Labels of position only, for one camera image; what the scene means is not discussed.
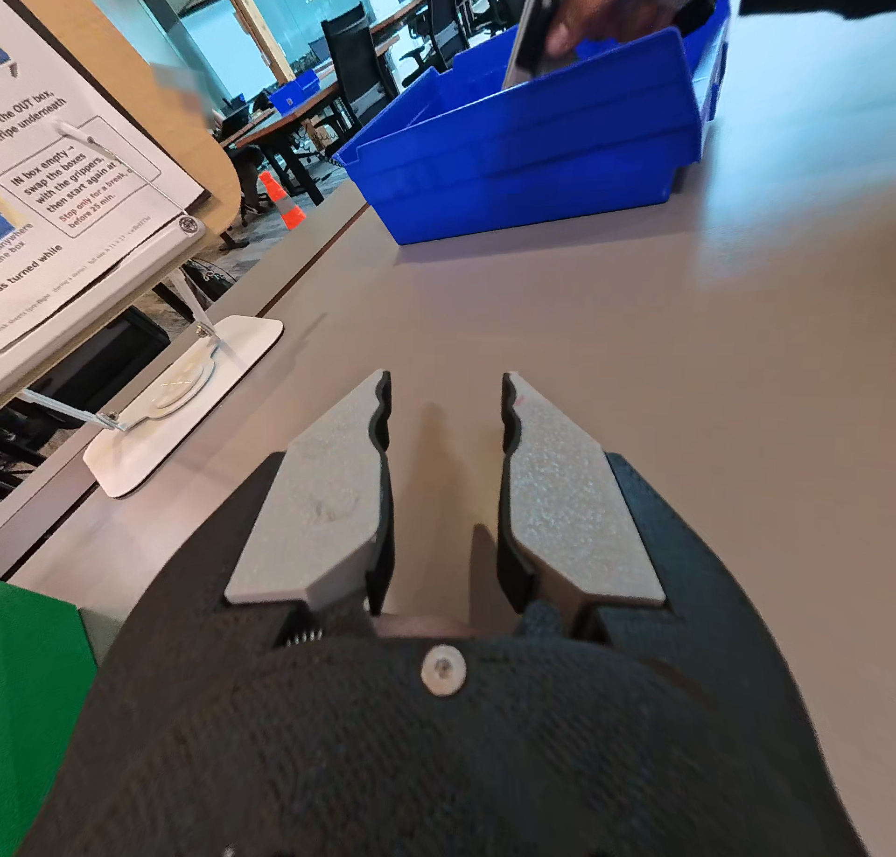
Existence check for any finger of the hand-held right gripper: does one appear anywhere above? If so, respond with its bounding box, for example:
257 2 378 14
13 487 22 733
502 0 585 90

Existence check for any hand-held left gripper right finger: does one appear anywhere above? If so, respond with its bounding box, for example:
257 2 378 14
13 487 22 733
497 371 668 635

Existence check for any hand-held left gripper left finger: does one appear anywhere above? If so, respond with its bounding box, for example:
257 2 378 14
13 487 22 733
223 369 396 618

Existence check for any blue plastic bin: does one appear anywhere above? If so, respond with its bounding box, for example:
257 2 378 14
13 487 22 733
332 0 732 245
269 77 319 115

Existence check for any green plastic bin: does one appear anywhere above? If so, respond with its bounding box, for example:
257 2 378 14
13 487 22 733
0 580 99 857

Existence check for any person's right hand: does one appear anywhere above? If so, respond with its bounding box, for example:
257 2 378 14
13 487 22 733
546 0 753 58

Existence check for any black office chair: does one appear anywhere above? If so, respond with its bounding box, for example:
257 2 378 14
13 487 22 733
406 0 470 74
321 3 400 137

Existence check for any instruction sheet on stand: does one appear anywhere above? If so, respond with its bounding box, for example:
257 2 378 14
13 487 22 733
0 0 284 500

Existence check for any wooden office desk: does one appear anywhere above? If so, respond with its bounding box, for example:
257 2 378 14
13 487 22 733
217 59 400 207

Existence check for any orange striped traffic cone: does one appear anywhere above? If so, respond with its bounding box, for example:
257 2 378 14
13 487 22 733
258 170 308 231

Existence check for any printed instruction sheet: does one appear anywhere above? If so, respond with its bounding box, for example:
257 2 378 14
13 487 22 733
0 0 207 350

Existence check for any wooden frame beam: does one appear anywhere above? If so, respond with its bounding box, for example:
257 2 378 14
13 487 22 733
210 0 296 87

